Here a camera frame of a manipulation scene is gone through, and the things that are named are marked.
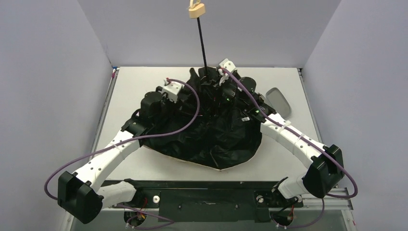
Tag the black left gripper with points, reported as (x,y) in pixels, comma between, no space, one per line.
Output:
(187,94)

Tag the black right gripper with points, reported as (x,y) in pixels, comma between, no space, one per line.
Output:
(211,76)

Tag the beige folding umbrella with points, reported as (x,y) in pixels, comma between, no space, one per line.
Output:
(222,135)

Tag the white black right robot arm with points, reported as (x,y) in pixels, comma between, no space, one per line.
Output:
(324,164)

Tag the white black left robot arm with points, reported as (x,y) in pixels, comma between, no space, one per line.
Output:
(82,193)

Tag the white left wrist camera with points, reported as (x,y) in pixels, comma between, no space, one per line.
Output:
(172,89)

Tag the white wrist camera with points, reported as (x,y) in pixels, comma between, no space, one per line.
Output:
(172,89)
(228,65)

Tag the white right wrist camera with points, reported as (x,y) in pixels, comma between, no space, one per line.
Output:
(228,65)

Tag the aluminium rail frame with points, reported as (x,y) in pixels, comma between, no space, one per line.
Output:
(334,199)

